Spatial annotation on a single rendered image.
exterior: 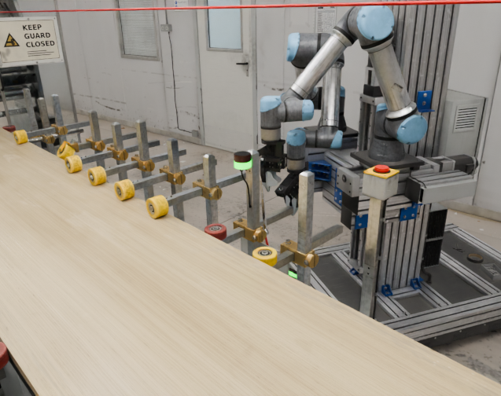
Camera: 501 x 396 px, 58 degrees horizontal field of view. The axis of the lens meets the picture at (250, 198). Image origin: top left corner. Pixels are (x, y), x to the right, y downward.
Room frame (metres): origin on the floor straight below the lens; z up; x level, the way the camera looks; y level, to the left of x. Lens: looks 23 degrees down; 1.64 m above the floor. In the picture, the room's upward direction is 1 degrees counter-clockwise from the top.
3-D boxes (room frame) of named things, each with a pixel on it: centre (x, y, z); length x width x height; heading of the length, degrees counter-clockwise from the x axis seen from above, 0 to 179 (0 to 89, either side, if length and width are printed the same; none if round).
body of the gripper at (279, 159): (1.61, -0.09, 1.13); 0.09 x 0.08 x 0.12; 63
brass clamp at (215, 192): (1.72, 0.18, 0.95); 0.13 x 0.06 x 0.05; 43
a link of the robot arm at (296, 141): (1.75, -0.19, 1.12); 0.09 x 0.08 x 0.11; 169
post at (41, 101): (2.98, 1.36, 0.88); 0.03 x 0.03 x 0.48; 43
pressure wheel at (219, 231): (1.45, 0.13, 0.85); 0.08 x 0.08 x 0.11
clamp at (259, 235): (1.54, 0.01, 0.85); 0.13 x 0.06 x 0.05; 43
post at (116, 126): (2.25, 0.68, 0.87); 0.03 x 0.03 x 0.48; 43
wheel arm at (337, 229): (1.40, -0.19, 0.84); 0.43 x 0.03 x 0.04; 133
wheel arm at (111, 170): (2.11, 0.52, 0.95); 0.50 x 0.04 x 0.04; 133
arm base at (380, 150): (1.83, -0.59, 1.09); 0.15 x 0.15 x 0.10
